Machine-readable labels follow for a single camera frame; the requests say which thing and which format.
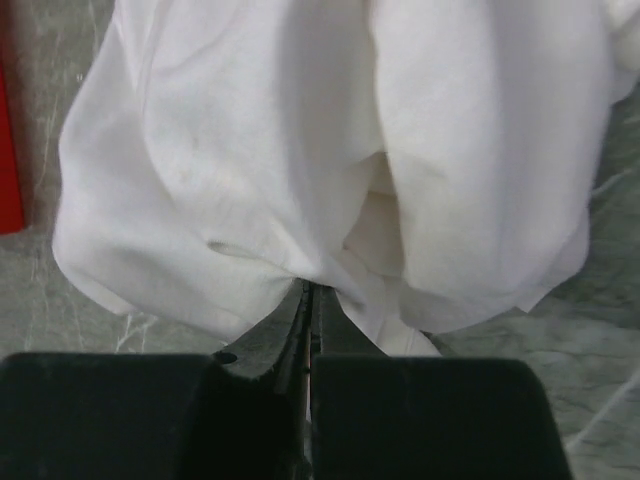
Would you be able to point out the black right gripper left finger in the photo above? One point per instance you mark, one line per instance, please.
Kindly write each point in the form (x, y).
(237, 413)

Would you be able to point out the white t-shirt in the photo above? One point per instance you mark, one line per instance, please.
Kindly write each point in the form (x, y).
(431, 161)

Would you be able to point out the red plastic tray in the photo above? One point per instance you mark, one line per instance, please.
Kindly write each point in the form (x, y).
(11, 207)

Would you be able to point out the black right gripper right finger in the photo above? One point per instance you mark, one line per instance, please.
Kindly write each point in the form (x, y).
(376, 416)

